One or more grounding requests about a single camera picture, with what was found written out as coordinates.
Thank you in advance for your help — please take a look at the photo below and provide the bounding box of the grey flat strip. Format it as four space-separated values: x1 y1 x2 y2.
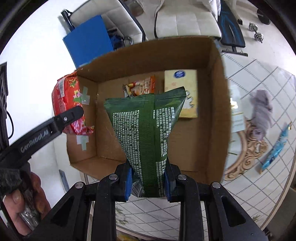
59 169 68 193

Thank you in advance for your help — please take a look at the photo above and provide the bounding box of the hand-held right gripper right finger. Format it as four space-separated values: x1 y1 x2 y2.
164 160 269 241

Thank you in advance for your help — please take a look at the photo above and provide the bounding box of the green printed packet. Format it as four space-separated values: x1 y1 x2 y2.
103 86 187 199

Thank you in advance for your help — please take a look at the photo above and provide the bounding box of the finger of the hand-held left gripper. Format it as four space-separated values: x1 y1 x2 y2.
50 105 85 134

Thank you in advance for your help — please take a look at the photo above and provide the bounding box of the brown cardboard box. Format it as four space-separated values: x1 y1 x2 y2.
66 37 233 185

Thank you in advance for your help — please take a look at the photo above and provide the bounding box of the orange snack packet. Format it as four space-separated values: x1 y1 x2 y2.
122 75 157 98

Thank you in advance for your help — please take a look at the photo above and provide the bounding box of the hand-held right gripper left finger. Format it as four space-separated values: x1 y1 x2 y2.
30 162 133 241

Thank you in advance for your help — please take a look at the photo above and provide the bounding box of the white quilted chair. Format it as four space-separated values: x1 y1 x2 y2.
154 0 221 39
69 0 147 45

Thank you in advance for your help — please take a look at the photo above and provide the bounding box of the person's left hand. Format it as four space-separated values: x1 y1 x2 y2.
0 172 52 236

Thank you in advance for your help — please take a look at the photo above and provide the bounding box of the black exercise bench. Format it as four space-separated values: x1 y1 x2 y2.
218 0 248 57

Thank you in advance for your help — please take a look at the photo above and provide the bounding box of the yellow flat box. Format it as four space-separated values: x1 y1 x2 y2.
164 69 199 119

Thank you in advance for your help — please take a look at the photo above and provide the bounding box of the black weight plate bar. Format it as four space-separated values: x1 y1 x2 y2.
256 9 271 25

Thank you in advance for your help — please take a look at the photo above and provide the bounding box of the blue board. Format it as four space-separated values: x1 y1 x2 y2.
63 15 115 70

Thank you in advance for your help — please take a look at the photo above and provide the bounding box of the red floral packet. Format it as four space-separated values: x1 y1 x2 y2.
51 71 95 136

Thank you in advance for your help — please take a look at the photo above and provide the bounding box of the chrome dumbbell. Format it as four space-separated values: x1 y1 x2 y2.
248 22 264 44

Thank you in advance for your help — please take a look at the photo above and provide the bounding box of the blue bag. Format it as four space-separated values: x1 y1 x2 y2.
108 27 126 51

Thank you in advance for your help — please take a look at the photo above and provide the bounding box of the blue snack packet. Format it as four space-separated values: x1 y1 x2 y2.
258 123 293 175

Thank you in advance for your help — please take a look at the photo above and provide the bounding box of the purple cloth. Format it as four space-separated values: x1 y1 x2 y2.
250 89 274 141

